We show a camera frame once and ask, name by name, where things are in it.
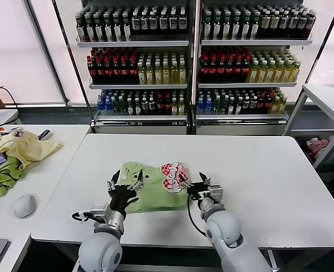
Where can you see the white computer mouse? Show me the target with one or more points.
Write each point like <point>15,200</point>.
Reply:
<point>25,206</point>

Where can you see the beverage display shelf unit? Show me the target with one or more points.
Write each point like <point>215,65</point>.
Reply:
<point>254,43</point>
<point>133,44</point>

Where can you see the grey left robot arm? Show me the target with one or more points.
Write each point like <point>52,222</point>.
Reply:
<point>102,252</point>

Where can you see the small yellow drink bottle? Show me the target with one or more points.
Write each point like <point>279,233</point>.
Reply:
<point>174,107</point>
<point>282,107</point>
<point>181,107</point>
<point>274,107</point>

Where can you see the dark bottle white printed label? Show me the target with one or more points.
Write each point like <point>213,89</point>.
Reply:
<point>136,24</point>
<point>145,24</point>
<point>153,24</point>
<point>182,24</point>
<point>173,24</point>
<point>163,24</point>

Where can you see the small dark white-cap bottle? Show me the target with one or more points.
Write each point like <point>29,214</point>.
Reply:
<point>231,106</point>
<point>145,107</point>
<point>238,106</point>
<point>130,107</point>
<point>245,106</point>
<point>253,106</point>
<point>137,107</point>
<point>152,107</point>

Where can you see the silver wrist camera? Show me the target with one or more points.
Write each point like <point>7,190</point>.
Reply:
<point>100,211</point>
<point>215,193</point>

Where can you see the dark blue striped cloth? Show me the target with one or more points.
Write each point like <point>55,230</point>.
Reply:
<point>44,135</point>

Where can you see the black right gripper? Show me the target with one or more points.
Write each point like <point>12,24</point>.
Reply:
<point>198,192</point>

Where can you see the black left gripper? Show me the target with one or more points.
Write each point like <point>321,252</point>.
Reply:
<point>123,197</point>

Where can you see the grey slanted window post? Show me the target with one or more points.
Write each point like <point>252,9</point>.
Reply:
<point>48,51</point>

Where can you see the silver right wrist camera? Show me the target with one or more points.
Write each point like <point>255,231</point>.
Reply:
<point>215,193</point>

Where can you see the small blue water bottle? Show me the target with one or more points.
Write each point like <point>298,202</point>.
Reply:
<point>200,106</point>
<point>108,107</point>
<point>100,107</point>
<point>208,106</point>

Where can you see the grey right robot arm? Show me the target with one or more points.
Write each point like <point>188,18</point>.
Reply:
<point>226,226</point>

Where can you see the light green t-shirt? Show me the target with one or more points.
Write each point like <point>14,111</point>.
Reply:
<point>155,198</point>

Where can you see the red cap cola bottle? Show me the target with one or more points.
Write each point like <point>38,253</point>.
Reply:
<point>115,72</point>
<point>246,71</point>
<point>100,72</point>
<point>124,72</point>
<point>212,71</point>
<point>92,72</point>
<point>107,72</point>
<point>220,71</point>
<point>132,72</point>
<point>238,71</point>
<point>229,71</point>
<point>203,71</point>

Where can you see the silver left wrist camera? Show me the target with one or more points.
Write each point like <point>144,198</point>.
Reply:
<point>100,211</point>

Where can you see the green cap brown bottle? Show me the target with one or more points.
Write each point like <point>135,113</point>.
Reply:
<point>117,29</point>
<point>207,28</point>
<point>99,29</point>
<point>126,29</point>
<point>245,28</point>
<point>226,28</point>
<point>108,29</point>
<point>216,28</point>
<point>236,28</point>
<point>255,28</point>
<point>81,29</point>
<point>90,29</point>

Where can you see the white metal frame table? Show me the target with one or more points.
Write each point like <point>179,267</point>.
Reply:
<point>325,96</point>

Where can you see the dark bottle pale label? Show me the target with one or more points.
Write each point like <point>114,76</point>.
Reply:
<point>283,25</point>
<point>300,25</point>
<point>310,25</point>
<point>264,25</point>
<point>274,25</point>
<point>291,25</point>

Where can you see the small red cola bottle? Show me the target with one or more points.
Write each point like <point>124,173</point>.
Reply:
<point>167,107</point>
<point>160,107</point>
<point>261,106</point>
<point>268,106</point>

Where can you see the crumpled green garment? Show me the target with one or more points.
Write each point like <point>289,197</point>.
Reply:
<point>0,178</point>

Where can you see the pale yellow garment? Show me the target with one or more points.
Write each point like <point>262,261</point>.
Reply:
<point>28,148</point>

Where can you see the pink clothes pile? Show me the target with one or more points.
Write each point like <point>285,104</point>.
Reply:
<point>315,147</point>

